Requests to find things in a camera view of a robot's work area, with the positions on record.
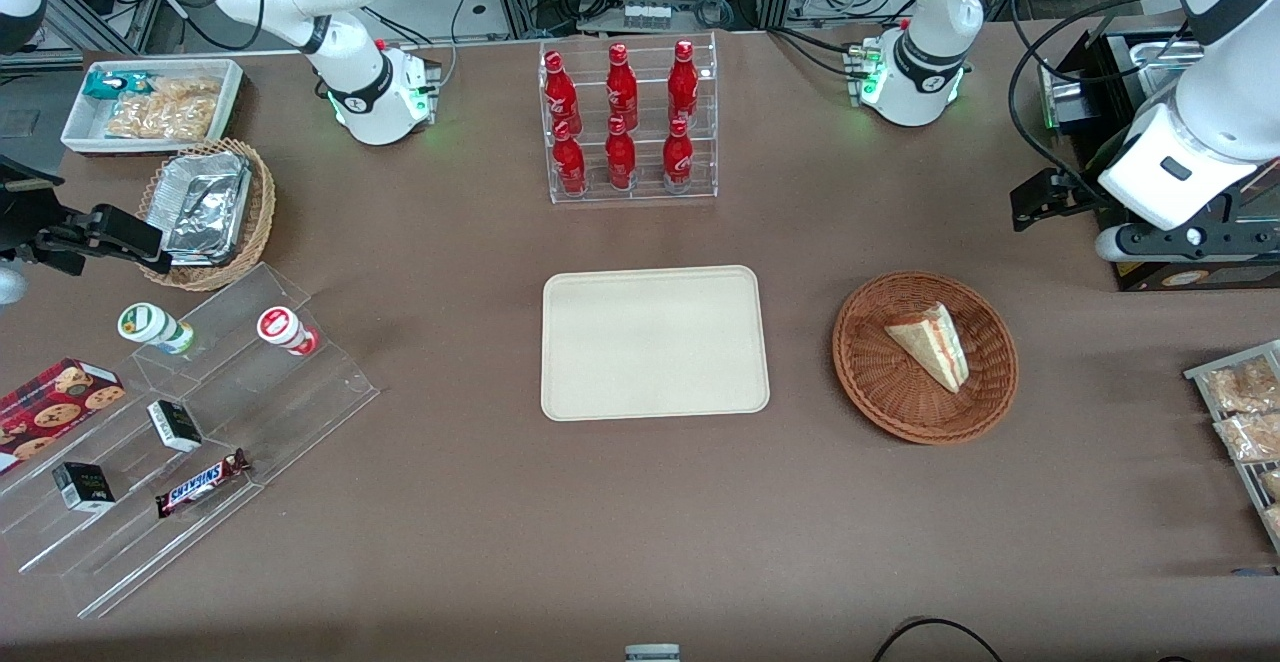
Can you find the green lid cup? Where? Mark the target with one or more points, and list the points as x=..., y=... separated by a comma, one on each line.
x=140, y=322

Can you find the red cookie box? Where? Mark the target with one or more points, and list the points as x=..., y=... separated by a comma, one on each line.
x=60, y=402

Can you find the red cola bottle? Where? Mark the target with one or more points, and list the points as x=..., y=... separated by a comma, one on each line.
x=621, y=87
x=570, y=167
x=682, y=87
x=677, y=160
x=560, y=92
x=620, y=160

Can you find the aluminium foil container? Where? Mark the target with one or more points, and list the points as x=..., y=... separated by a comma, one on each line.
x=205, y=207

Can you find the beige plastic tray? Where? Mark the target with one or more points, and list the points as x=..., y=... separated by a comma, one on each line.
x=600, y=342

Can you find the clear acrylic stepped display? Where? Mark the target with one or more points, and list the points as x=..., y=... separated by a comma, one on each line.
x=300, y=412

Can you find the triangular sandwich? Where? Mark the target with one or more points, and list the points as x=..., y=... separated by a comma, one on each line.
x=930, y=342

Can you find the small black white carton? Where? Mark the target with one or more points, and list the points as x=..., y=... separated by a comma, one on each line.
x=175, y=427

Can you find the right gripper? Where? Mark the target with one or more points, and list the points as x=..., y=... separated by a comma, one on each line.
x=28, y=223

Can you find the red lid cup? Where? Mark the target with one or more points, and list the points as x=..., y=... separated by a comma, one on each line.
x=275, y=324

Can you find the white plastic bin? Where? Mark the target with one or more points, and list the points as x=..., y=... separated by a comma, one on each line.
x=140, y=146

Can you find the white power strip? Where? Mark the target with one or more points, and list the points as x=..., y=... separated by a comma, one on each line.
x=647, y=15

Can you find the Snickers chocolate bar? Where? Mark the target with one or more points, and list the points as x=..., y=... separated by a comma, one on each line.
x=200, y=484

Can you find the clear bag of crackers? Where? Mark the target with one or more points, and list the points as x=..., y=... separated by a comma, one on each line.
x=160, y=120
x=190, y=90

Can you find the grey metal tray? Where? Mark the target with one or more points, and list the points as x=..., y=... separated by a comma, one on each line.
x=1196, y=374

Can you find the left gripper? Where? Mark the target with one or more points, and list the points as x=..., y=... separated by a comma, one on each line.
x=1078, y=195

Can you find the teal snack packet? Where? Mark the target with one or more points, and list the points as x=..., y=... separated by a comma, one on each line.
x=105, y=85

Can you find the clear bag of snacks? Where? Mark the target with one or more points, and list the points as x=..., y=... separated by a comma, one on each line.
x=1255, y=437
x=1272, y=484
x=1274, y=522
x=1245, y=387

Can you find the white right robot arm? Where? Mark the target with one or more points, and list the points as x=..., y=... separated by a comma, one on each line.
x=370, y=92

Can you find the brown wicker basket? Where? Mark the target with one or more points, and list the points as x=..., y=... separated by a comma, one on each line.
x=870, y=382

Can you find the light tan wicker basket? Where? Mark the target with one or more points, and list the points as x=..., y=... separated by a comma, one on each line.
x=262, y=212

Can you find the black food warmer cabinet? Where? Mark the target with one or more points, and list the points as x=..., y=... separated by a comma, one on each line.
x=1250, y=277

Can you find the clear acrylic bottle rack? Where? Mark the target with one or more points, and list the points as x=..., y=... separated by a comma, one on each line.
x=650, y=102

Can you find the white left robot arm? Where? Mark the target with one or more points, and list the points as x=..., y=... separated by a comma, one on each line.
x=930, y=52

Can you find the grey device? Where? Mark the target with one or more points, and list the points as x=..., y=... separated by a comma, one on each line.
x=652, y=654

